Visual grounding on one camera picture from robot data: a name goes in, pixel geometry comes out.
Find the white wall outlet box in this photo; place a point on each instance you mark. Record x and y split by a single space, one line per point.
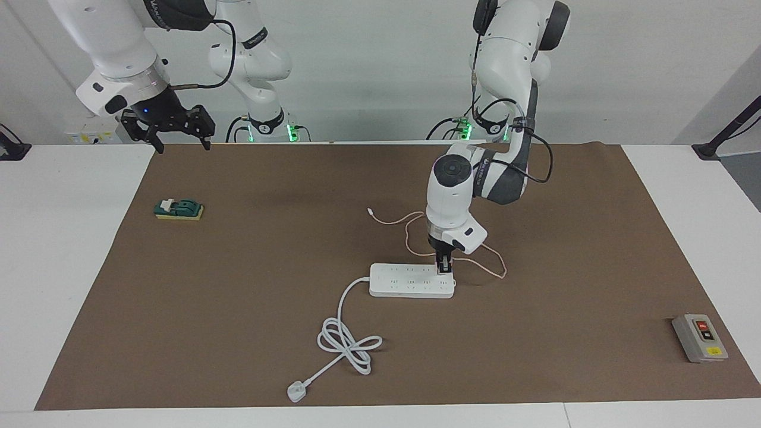
89 137

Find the green knife switch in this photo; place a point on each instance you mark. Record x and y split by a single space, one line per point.
184 208

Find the pink charger adapter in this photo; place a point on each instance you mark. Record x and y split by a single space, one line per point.
445 273

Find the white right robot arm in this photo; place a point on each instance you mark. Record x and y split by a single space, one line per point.
113 41

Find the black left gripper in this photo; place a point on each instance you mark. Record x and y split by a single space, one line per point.
441 246

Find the brown table mat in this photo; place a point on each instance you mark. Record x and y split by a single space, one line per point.
535 327

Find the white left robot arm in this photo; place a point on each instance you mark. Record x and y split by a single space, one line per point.
452 202

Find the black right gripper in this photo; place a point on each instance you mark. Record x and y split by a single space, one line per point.
167 116

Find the black table clamp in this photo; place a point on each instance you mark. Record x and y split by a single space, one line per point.
12 151

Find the white power strip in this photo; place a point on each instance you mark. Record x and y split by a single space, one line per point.
410 288

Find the grey on-off switch box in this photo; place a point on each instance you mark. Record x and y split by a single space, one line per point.
698 342

